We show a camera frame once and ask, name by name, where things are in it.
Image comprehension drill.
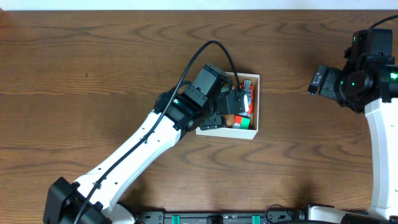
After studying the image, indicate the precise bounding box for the red toy fire truck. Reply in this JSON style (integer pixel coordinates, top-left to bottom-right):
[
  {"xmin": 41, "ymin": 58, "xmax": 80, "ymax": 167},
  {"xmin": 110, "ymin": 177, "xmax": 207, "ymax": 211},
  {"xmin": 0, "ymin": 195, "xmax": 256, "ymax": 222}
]
[{"xmin": 240, "ymin": 79, "xmax": 254, "ymax": 117}]

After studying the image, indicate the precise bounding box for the brown plush toy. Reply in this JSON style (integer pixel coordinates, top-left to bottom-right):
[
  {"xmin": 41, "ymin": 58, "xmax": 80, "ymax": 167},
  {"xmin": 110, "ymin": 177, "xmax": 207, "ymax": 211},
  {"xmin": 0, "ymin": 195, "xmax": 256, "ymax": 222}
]
[{"xmin": 223, "ymin": 114, "xmax": 235, "ymax": 128}]

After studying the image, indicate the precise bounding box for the colourful puzzle cube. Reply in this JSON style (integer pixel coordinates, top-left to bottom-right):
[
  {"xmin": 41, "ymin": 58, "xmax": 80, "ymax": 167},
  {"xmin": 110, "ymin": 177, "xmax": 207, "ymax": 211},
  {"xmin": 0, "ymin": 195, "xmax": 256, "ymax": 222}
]
[{"xmin": 232, "ymin": 115, "xmax": 251, "ymax": 130}]

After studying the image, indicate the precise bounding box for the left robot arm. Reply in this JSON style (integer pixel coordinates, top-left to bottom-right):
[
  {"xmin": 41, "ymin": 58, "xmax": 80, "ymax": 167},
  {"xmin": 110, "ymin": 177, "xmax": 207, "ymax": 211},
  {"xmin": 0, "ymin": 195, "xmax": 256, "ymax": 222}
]
[{"xmin": 43, "ymin": 63, "xmax": 251, "ymax": 223}]

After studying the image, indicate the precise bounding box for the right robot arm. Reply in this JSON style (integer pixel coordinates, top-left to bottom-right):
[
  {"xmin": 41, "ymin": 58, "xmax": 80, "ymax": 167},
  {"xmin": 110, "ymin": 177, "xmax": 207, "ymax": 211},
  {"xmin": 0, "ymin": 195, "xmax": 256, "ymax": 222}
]
[{"xmin": 307, "ymin": 27, "xmax": 397, "ymax": 223}]

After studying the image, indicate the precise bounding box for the white cardboard box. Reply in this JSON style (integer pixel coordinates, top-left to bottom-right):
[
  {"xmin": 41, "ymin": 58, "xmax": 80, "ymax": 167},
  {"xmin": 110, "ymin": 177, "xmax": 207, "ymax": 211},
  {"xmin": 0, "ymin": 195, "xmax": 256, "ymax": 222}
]
[{"xmin": 195, "ymin": 73, "xmax": 260, "ymax": 140}]

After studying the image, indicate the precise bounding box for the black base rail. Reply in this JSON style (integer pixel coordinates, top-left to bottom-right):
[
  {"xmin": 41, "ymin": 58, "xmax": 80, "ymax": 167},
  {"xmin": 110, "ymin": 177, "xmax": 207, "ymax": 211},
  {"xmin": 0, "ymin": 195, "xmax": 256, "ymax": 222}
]
[{"xmin": 118, "ymin": 203, "xmax": 371, "ymax": 224}]

